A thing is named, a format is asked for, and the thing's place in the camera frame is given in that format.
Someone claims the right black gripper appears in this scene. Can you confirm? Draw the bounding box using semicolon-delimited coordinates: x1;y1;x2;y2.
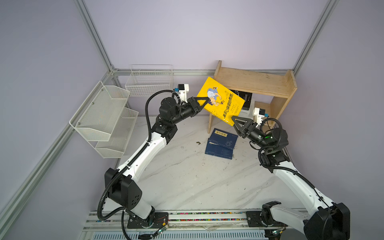
229;118;270;153

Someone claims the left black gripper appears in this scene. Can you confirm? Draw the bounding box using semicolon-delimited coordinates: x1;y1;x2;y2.
171;97;209;126

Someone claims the yellow book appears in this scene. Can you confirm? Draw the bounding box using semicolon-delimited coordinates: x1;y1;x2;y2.
197;77;245;126

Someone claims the white book with photo cover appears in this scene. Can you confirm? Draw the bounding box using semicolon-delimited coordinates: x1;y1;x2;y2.
239;100;255;118

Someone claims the black book with gold text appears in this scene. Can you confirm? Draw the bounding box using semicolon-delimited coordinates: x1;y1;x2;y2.
231;90;253;111

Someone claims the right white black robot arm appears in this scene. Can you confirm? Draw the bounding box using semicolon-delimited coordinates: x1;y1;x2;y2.
232;116;351;240

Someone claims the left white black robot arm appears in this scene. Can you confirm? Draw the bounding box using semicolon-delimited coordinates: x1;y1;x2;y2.
97;91;209;225

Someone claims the upper dark blue book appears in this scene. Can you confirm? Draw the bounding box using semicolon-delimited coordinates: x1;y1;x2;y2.
208;128;238;150

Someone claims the dark blue book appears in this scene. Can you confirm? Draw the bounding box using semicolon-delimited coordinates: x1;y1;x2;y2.
208;128;238;150
205;142;233;160

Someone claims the lower dark blue book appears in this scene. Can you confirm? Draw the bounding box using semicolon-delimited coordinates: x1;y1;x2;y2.
205;142;233;160

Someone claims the wooden two-tier bookshelf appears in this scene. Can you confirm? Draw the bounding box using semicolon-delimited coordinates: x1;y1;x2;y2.
214;61;298;120

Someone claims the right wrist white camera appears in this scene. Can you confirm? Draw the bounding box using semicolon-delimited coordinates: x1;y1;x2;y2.
253;108;269;125

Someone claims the wrist white camera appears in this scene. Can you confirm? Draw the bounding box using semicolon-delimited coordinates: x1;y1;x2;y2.
253;108;269;125
175;84;190;103

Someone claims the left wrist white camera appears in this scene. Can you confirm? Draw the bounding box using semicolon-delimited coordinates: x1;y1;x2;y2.
175;84;190;103

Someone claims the white wire wall basket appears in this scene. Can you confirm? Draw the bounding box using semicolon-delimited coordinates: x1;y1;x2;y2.
125;65;174;97

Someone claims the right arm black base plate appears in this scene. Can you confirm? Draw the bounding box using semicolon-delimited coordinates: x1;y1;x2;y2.
246;211;286;228

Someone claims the white mesh lower wall bin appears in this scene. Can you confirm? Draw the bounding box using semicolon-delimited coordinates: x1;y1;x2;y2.
95;108;139;159

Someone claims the white mesh wall bin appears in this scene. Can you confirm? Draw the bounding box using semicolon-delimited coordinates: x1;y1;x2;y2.
69;82;130;142
95;108;139;159

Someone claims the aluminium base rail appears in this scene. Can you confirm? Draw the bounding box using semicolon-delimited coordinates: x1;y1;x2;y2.
82;209;292;233

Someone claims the white mesh upper wall bin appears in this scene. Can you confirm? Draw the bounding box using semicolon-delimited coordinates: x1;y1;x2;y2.
69;82;130;142

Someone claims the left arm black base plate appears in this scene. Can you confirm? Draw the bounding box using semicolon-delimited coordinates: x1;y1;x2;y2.
126;212;169;229

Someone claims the white ventilated cable duct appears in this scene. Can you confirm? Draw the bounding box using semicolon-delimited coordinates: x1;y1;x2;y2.
91;230;268;240

